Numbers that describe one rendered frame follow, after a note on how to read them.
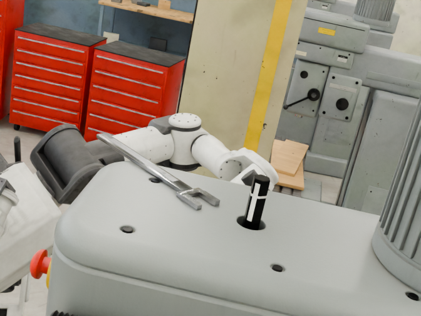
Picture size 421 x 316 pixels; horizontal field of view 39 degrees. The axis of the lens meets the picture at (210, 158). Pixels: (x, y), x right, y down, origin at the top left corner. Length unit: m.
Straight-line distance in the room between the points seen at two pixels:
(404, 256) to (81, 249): 0.35
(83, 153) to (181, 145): 0.25
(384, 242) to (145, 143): 0.76
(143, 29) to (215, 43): 7.61
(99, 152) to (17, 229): 0.24
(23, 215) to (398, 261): 0.78
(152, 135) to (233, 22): 1.11
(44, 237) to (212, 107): 1.38
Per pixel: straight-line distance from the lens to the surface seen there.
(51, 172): 1.31
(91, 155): 1.29
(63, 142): 1.31
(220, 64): 2.44
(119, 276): 0.65
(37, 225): 1.24
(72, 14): 10.32
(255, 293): 0.63
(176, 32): 9.91
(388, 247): 0.71
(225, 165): 1.30
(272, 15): 2.39
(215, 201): 0.75
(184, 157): 1.42
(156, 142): 1.38
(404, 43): 9.05
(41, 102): 5.92
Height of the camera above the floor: 2.21
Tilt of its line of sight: 21 degrees down
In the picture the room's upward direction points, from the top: 12 degrees clockwise
